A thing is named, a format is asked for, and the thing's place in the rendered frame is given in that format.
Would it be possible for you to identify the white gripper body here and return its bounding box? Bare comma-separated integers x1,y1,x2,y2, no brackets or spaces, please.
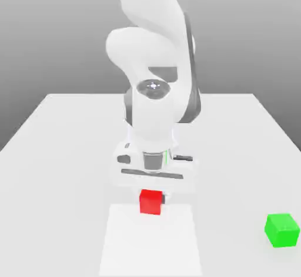
112,163,198,190

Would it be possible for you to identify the small red cube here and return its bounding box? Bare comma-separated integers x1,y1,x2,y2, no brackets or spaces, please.
139,189,163,216

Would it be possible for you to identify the small green cube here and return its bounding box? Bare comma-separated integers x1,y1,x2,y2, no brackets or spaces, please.
264,212,301,249

